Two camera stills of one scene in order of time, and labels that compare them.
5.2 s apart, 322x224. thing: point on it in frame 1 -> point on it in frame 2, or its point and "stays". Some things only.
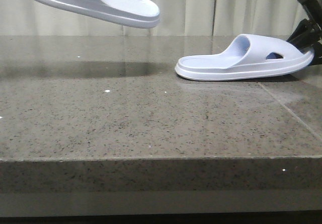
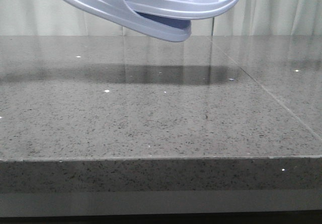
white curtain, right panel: x=258 y=8 stays
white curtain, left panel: x=185 y=9 stays
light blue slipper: x=251 y=56 -> x=177 y=0
